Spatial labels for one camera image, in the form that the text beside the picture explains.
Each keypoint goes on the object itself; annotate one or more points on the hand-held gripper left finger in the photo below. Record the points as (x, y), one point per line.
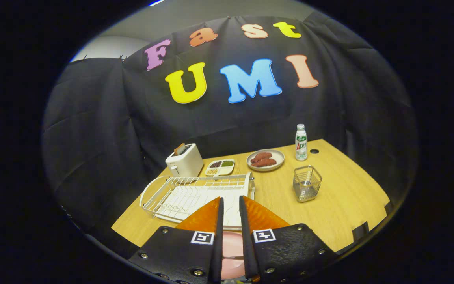
(218, 244)

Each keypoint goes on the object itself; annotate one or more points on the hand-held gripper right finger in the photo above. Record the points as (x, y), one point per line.
(246, 244)

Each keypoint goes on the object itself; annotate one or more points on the pink plate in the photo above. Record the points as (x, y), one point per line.
(233, 252)

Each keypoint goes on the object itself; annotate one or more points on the beige plate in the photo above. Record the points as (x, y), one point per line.
(278, 156)

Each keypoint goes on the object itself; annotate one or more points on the white drip tray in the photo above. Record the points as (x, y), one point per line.
(187, 201)

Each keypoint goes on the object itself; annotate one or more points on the pile of yellow soybeans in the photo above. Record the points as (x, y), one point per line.
(212, 171)

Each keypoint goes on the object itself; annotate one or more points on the pile of white rice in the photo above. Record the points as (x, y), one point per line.
(225, 170)

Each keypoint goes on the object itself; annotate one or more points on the white divided tray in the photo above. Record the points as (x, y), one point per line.
(220, 167)

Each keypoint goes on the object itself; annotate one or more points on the pile of dark beans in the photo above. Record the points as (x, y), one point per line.
(216, 163)

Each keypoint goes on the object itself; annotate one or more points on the pile of green beans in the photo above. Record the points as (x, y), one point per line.
(227, 163)

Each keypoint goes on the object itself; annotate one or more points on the red meat slice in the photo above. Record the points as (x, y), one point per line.
(265, 162)
(261, 157)

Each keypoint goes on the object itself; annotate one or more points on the white toaster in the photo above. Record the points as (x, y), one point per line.
(187, 163)

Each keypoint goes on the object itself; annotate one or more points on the brown toast slice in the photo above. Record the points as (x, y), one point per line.
(179, 149)

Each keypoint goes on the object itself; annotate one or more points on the white drink bottle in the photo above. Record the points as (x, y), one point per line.
(301, 148)

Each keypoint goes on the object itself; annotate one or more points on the black table edge clip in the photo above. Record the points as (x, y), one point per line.
(389, 208)

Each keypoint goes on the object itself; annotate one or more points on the black backdrop cloth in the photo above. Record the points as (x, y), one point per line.
(93, 138)

